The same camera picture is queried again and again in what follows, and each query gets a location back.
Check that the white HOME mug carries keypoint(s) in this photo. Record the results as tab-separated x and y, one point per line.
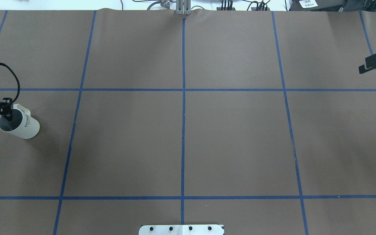
22	123

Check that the brown paper table mat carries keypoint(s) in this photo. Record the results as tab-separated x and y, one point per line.
259	121

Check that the black box with label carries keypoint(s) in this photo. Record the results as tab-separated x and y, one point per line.
316	5

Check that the aluminium frame post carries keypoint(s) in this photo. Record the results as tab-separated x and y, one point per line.
183	7

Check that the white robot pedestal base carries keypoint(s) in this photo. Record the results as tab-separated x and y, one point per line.
195	229

